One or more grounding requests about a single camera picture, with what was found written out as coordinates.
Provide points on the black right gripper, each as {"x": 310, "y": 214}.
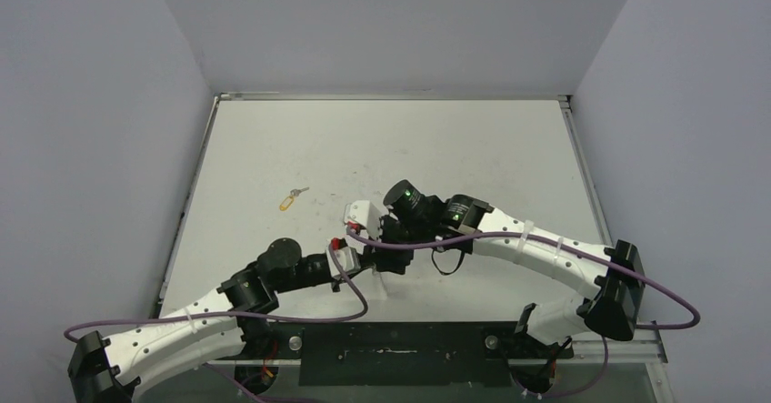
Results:
{"x": 392, "y": 232}

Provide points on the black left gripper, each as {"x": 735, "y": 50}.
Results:
{"x": 335, "y": 284}

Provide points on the silver carabiner keyring with rings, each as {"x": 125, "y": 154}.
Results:
{"x": 380, "y": 285}

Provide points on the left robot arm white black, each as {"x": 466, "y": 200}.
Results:
{"x": 220, "y": 324}

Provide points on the yellow key tag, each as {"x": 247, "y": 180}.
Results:
{"x": 287, "y": 203}

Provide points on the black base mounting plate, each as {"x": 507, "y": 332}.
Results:
{"x": 490, "y": 373}

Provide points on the silver key with ring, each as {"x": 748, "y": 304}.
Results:
{"x": 294, "y": 193}

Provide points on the aluminium front rail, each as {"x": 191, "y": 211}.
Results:
{"x": 626, "y": 346}

